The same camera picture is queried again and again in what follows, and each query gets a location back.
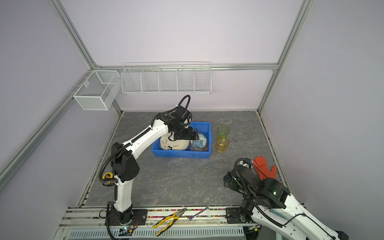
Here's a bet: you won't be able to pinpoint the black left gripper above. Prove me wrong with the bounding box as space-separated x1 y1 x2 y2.
172 122 200 141

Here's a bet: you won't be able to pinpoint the blue white patterned bowl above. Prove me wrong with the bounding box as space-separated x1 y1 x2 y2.
190 132 209 150

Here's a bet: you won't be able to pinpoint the cream floral plate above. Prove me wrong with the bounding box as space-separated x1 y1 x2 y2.
160 133 190 151

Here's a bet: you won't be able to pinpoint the green glass cup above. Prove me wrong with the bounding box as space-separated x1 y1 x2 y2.
217 125 230 141

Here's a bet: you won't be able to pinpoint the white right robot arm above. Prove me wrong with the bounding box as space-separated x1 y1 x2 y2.
224 158 349 240

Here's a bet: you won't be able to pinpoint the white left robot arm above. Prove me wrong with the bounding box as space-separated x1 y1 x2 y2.
98 95 199 240

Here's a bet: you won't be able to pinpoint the blue plastic bin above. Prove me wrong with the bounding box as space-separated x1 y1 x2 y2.
151 122 213 159

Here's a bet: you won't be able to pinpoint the red work glove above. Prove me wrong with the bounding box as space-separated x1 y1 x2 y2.
253 156 278 180

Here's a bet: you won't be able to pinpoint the silver wrench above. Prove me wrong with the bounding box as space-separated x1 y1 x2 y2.
187 206 210 222

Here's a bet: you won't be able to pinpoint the yellow black pliers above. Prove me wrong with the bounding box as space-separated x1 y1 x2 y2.
153 208 187 237

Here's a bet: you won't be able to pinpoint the yellow tape measure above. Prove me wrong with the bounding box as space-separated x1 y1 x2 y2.
102 172 118 187

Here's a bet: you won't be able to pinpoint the white mesh box basket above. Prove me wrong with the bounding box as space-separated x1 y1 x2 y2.
74 70 121 111

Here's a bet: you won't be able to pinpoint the white wire wall rack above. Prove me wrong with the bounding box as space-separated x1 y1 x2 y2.
121 62 212 95

